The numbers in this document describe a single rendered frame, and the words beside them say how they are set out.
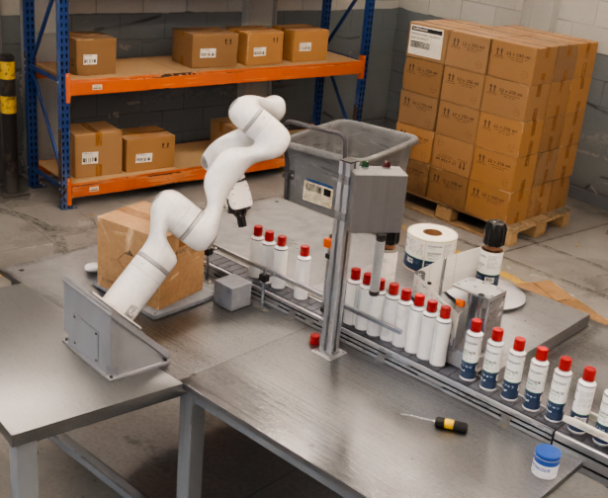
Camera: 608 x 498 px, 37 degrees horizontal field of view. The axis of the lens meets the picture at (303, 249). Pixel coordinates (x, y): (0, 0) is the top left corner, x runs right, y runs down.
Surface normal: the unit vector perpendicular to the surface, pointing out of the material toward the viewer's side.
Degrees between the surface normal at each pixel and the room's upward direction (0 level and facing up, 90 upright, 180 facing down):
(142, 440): 0
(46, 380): 0
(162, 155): 90
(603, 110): 90
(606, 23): 90
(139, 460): 1
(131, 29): 90
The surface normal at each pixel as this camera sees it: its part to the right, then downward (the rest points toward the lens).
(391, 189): 0.21, 0.39
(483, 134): -0.71, 0.21
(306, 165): -0.54, 0.33
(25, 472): 0.62, 0.34
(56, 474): 0.08, -0.92
